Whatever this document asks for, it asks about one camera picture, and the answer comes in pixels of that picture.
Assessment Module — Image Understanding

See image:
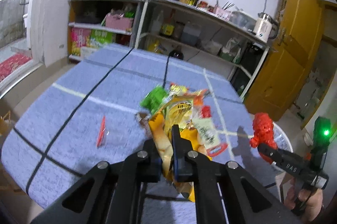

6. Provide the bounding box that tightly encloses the green snack bag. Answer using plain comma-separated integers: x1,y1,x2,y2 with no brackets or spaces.
140,85,168,114

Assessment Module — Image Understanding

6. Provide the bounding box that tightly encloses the yellow chip bag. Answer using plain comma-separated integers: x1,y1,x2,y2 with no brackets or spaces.
148,95,207,202

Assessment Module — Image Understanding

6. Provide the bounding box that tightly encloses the dark soy sauce bottle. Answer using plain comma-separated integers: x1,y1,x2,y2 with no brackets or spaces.
168,49,184,60

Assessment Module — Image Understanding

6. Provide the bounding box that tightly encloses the orange yellow noodle wrapper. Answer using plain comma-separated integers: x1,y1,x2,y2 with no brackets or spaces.
169,83,210,106

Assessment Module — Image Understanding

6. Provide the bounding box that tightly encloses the white metal shelf unit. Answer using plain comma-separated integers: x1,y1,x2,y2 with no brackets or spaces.
67,0,271,97

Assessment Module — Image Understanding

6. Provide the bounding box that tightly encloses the white rim trash bin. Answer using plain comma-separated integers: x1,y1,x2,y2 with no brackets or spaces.
273,122,294,152

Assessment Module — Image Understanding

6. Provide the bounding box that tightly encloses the yellow wooden door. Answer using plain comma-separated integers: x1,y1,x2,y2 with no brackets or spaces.
245,0,326,121

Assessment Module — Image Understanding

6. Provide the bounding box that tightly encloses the pale green snack packet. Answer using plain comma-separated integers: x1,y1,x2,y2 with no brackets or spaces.
192,118,221,150

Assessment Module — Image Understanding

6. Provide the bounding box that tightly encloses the white electric kettle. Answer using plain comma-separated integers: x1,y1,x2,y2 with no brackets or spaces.
253,12,279,43

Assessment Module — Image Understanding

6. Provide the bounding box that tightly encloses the person's right hand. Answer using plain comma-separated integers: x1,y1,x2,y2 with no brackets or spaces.
284,178,323,223

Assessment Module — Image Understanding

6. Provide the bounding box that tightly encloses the red plastic bag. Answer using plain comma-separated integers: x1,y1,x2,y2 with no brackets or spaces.
250,113,278,150

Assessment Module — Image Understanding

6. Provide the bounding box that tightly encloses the pink plastic basket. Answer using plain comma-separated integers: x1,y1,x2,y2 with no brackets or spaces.
105,13,134,31

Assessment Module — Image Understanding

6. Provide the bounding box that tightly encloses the red flat packet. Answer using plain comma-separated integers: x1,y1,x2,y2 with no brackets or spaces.
198,105,228,158

